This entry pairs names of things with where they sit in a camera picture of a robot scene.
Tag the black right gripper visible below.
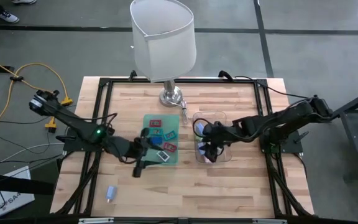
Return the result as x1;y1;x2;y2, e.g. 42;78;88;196
201;121;233;163

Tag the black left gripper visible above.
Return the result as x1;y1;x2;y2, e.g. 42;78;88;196
128;126;165;179

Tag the white digital clock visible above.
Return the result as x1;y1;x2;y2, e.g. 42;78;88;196
155;150;170;162

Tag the clear plastic bin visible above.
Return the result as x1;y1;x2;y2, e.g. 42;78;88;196
192;110;233;164

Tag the green translucent plastic bin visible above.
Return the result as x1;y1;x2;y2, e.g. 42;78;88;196
140;113;180;166

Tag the silver lamp base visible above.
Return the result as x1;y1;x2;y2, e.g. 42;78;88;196
158;79;185;108

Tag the white lamp shade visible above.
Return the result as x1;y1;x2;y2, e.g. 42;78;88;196
129;0;198;83

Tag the black side table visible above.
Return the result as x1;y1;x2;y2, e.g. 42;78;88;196
323;85;358;181

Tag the white printed box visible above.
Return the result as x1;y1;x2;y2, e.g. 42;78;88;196
0;166;35;218

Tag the black beam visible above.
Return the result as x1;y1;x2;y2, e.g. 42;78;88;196
0;170;55;196

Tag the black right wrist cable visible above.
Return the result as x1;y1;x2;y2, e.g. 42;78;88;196
192;117;206;136

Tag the clear lamp cord bundle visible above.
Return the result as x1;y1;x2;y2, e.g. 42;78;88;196
178;99;190;125

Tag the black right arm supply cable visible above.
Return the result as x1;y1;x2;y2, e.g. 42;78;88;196
233;75;312;100

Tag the silver aluminium bracket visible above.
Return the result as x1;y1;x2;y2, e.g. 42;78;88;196
78;217;114;224
252;218;287;224

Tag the yellow cord plug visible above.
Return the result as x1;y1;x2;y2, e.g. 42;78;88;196
44;116;58;134

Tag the white floor cable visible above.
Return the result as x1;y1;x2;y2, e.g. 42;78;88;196
0;142;65;172

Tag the yellow extension cable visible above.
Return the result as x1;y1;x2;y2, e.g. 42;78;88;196
0;52;74;144

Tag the black floor cable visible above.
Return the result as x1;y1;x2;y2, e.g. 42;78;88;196
0;117;52;125

